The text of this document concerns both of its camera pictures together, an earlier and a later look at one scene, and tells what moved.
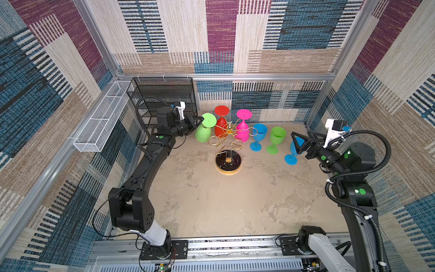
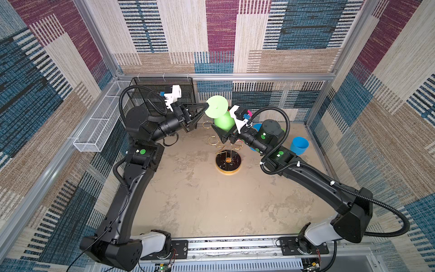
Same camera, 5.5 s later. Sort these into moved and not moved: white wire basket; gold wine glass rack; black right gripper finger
Moved: black right gripper finger
Not moved: white wire basket; gold wine glass rack
